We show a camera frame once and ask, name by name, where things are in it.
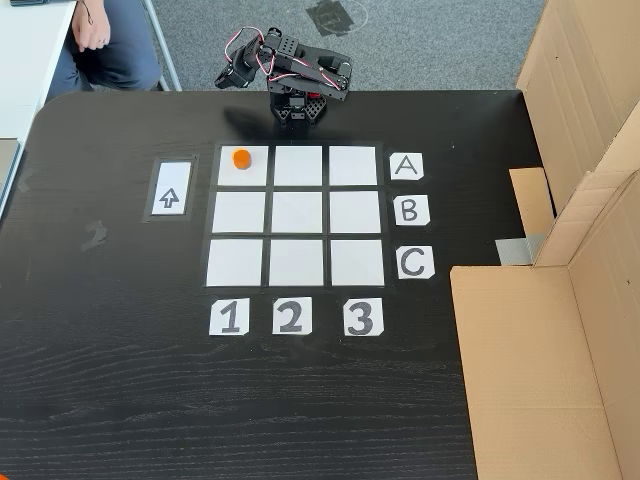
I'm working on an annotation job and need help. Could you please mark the white paper grid black tape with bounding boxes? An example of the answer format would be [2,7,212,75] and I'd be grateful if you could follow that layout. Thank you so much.
[201,141,389,290]

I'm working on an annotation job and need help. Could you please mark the person's hand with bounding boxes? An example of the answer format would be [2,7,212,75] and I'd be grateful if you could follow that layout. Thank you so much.
[71,0,111,53]

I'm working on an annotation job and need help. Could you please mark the pale metal leg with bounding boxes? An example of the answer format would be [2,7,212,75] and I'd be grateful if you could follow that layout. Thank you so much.
[141,0,184,92]

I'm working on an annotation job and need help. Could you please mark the person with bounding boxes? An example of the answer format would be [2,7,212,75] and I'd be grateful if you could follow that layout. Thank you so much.
[46,0,165,94]

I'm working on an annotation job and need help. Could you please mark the white arrow paper sheet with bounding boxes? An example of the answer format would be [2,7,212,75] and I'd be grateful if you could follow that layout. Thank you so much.
[150,160,192,216]

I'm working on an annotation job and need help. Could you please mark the paper label letter A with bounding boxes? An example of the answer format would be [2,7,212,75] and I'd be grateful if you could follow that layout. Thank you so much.
[389,153,425,181]

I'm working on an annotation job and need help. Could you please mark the white table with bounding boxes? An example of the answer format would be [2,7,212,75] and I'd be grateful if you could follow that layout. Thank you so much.
[0,0,79,141]

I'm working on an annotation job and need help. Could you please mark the clear tape scraps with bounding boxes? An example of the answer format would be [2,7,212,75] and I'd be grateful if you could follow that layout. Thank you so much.
[79,218,110,253]

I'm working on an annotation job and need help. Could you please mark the paper label letter B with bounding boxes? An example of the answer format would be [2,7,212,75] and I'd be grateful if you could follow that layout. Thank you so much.
[394,194,431,227]

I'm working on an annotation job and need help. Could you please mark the paper label number 1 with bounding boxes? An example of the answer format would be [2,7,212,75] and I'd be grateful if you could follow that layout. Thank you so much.
[208,298,250,337]

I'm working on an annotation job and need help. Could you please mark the paper label number 2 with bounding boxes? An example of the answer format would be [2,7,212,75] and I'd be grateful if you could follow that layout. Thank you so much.
[271,296,313,335]

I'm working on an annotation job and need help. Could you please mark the paper label letter C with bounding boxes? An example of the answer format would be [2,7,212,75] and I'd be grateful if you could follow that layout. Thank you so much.
[397,245,436,280]

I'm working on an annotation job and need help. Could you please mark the paper label number 3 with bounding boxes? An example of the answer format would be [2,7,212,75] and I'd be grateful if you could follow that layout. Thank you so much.
[343,298,385,337]

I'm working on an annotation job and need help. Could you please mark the grey tape strip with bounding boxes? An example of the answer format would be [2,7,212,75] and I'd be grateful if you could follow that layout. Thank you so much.
[494,233,547,267]

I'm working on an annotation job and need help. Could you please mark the brown cardboard screen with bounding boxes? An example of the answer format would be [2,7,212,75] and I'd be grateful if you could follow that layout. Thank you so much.
[508,0,640,236]
[449,169,640,480]

